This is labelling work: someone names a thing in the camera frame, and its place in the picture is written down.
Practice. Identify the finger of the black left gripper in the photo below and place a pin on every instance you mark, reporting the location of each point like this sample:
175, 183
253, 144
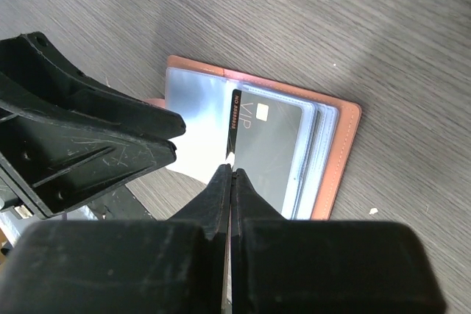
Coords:
47, 169
32, 62

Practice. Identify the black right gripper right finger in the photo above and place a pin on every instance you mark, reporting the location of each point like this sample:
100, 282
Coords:
283, 266

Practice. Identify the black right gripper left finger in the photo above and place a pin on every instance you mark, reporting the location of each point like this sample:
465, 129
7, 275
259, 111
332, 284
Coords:
174, 266

